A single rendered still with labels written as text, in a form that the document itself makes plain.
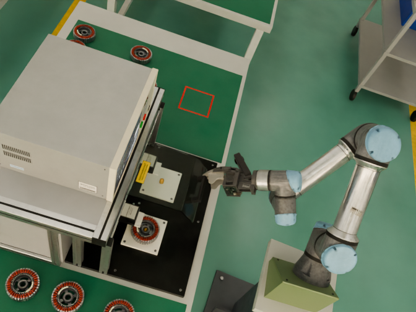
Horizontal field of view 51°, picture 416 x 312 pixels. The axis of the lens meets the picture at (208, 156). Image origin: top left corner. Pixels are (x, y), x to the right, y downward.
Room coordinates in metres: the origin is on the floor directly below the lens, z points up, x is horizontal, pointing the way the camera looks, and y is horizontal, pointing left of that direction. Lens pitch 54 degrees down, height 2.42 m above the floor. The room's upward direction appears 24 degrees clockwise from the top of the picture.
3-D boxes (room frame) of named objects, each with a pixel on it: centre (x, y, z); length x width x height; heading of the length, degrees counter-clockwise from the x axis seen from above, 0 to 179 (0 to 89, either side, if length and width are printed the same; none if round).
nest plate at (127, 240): (0.72, 0.11, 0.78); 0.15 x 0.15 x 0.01; 7
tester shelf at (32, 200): (0.80, 0.44, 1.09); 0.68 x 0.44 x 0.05; 7
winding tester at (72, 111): (0.81, 0.44, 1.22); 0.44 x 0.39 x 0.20; 7
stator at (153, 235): (0.72, 0.11, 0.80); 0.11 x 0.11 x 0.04
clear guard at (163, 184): (0.83, 0.13, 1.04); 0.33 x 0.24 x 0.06; 97
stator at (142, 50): (1.63, 0.54, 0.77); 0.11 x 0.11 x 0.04
